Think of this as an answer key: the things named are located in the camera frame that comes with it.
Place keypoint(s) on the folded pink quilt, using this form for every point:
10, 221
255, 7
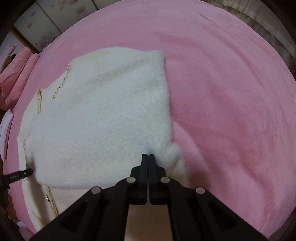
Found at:
16, 76

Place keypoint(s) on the white fluffy cardigan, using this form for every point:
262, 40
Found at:
104, 104

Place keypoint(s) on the small white printed pillow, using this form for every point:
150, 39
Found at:
4, 132

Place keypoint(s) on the pink fleece bed blanket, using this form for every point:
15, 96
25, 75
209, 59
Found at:
219, 92

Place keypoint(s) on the pink pillow with lace trim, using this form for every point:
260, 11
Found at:
5, 53

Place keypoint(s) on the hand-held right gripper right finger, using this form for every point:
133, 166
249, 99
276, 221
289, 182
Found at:
151, 166

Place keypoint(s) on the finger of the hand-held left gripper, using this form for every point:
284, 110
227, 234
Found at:
18, 176

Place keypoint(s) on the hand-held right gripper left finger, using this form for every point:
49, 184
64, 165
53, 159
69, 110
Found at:
143, 166

